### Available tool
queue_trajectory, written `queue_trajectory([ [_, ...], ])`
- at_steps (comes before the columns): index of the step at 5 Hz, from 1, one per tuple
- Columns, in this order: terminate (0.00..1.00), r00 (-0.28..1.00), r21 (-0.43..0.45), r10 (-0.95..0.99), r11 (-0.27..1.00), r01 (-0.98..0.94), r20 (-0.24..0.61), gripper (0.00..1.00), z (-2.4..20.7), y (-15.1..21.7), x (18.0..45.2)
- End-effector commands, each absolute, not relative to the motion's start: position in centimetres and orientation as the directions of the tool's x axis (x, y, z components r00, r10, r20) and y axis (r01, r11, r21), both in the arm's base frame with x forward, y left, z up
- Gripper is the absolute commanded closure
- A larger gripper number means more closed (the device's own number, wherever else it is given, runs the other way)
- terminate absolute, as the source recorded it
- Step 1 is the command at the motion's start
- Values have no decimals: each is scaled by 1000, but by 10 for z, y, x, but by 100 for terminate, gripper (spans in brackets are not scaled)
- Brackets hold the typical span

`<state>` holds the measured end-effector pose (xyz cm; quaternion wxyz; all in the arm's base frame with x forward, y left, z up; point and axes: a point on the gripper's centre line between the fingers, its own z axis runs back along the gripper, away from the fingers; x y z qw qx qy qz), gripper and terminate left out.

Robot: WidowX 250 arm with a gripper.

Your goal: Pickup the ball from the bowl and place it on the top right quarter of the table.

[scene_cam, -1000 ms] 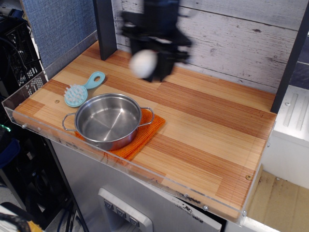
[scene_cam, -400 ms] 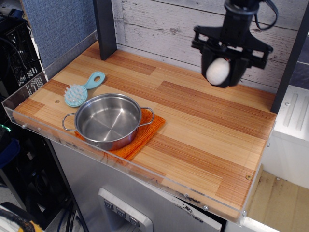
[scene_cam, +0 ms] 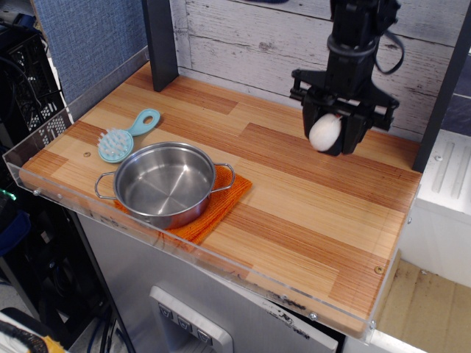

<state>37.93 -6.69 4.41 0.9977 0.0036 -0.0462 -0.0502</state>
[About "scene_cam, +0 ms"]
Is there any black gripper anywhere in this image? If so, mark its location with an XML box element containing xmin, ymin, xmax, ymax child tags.
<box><xmin>290</xmin><ymin>52</ymin><xmax>399</xmax><ymax>156</ymax></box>

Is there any white ball with black band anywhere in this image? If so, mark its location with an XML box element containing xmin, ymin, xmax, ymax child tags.
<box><xmin>308</xmin><ymin>113</ymin><xmax>341</xmax><ymax>151</ymax></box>

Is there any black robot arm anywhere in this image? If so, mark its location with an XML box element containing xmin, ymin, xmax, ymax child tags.
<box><xmin>290</xmin><ymin>1</ymin><xmax>401</xmax><ymax>156</ymax></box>

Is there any orange cloth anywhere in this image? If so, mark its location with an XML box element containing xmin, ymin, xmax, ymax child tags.
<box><xmin>113</xmin><ymin>164</ymin><xmax>253</xmax><ymax>245</ymax></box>

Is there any white appliance box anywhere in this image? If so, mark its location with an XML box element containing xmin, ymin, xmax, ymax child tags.
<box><xmin>398</xmin><ymin>130</ymin><xmax>470</xmax><ymax>287</ymax></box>

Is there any stainless steel pot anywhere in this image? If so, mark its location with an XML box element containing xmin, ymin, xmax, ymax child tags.
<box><xmin>95</xmin><ymin>141</ymin><xmax>236</xmax><ymax>229</ymax></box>

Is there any clear acrylic table guard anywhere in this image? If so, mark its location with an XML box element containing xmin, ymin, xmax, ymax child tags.
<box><xmin>9</xmin><ymin>65</ymin><xmax>419</xmax><ymax>338</ymax></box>

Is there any light blue hair brush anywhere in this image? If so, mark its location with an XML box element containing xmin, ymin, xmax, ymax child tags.
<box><xmin>97</xmin><ymin>108</ymin><xmax>160</xmax><ymax>164</ymax></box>

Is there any stainless steel cabinet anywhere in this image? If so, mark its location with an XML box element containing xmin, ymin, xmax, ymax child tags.
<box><xmin>79</xmin><ymin>215</ymin><xmax>343</xmax><ymax>352</ymax></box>

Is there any blue fabric panel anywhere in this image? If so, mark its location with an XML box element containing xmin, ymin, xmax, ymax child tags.
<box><xmin>32</xmin><ymin>1</ymin><xmax>147</xmax><ymax>103</ymax></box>

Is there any black plastic crate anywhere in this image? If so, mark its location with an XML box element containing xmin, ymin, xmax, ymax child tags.
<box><xmin>1</xmin><ymin>27</ymin><xmax>64</xmax><ymax>140</ymax></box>

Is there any dark grey right post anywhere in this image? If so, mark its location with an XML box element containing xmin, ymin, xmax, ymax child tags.
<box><xmin>412</xmin><ymin>5</ymin><xmax>470</xmax><ymax>173</ymax></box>

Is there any dark grey post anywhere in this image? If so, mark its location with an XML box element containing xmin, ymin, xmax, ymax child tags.
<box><xmin>412</xmin><ymin>5</ymin><xmax>470</xmax><ymax>173</ymax></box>
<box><xmin>141</xmin><ymin>0</ymin><xmax>179</xmax><ymax>92</ymax></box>

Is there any dark grey left post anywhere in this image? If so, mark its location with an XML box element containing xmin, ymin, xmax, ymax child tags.
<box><xmin>141</xmin><ymin>0</ymin><xmax>179</xmax><ymax>92</ymax></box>

